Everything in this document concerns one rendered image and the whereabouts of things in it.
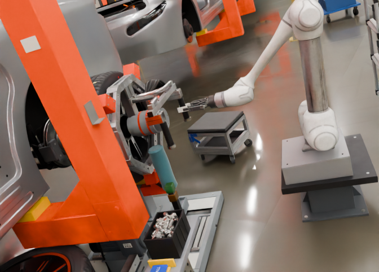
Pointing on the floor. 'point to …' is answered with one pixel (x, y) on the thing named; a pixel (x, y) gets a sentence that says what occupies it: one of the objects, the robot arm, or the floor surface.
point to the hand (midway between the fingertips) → (184, 108)
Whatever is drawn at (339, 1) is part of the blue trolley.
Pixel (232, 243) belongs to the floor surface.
